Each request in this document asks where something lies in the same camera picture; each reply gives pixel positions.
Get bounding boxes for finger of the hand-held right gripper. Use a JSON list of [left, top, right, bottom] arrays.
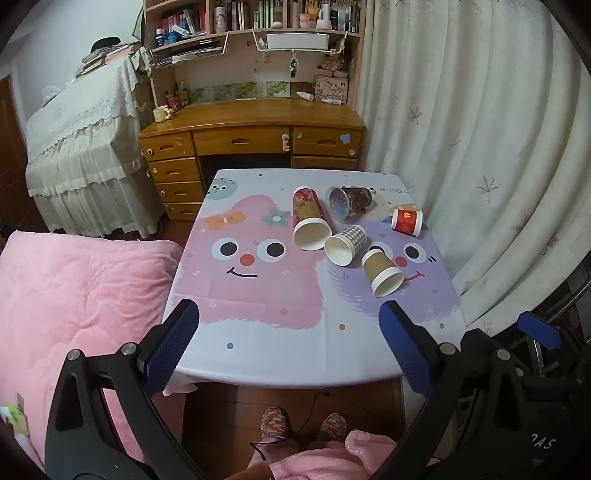
[[517, 312, 563, 352]]

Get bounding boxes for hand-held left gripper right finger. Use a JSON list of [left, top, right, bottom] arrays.
[[374, 300, 533, 480]]

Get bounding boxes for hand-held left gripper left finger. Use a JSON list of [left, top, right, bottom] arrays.
[[45, 298, 208, 480]]

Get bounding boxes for brown kraft paper cup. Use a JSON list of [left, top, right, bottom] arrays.
[[361, 246, 406, 298]]

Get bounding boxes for checkered paper cup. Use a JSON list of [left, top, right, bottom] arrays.
[[324, 224, 368, 267]]

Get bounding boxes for small red paper cup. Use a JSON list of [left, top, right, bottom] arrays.
[[391, 208, 424, 237]]

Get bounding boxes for dark brown patterned cup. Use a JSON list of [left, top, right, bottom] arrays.
[[327, 185, 374, 221]]

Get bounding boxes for tall red patterned paper cup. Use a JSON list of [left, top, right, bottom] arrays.
[[292, 185, 333, 251]]

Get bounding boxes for cartoon monster printed tablecloth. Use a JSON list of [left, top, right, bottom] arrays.
[[161, 168, 462, 396]]

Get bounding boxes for pink fluffy blanket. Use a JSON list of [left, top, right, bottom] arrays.
[[0, 229, 186, 472]]

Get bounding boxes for patterned slipper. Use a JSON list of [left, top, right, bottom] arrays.
[[318, 413, 348, 442], [260, 406, 288, 440]]

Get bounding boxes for patterned slippers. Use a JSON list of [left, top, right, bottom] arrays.
[[249, 392, 331, 462]]

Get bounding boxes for pink fleece robe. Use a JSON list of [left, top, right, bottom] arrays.
[[249, 429, 440, 480]]

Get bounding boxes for white lace covered furniture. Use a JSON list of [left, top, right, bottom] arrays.
[[25, 44, 165, 239]]

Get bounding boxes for white floral curtain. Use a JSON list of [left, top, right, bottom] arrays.
[[355, 0, 591, 337]]

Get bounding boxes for wooden desk with drawers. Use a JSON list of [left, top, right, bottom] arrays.
[[139, 98, 368, 222]]

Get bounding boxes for pen holder with pens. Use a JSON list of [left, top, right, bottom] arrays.
[[165, 80, 189, 110]]

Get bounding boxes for brown wooden door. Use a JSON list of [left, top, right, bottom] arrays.
[[0, 76, 29, 232]]

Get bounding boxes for row of green picture cards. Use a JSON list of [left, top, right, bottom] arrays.
[[188, 81, 291, 101]]

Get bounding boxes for printed cardboard box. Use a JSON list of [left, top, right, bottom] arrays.
[[314, 75, 349, 105]]

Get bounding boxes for wooden desk hutch bookshelf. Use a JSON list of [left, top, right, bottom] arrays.
[[142, 0, 368, 109]]

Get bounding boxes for stack of books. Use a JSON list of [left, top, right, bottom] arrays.
[[75, 41, 140, 78]]

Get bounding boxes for white plastic tray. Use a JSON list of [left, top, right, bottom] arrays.
[[267, 33, 329, 51]]

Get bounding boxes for row of books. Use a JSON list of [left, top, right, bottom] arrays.
[[157, 0, 361, 35]]

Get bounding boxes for wire under-shelf basket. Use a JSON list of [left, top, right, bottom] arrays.
[[150, 31, 230, 66]]

